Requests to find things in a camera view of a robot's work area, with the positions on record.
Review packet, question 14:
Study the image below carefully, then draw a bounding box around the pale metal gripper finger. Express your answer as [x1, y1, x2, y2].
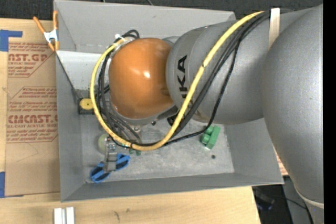
[104, 142, 118, 170]

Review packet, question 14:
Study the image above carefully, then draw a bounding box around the green toy brick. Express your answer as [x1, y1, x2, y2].
[201, 125, 221, 150]

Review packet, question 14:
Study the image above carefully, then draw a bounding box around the brown cardboard board, red print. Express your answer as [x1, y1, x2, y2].
[0, 17, 61, 198]

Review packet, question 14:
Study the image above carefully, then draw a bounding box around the pale green ball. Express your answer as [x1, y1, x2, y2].
[97, 133, 111, 154]

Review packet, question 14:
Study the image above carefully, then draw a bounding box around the blue and black strap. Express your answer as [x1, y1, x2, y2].
[90, 153, 131, 183]

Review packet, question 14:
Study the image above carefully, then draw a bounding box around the grey metal bin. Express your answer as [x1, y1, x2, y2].
[53, 0, 285, 203]

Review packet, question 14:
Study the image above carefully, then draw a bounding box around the dark block with yellow disc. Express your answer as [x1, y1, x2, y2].
[78, 89, 96, 115]

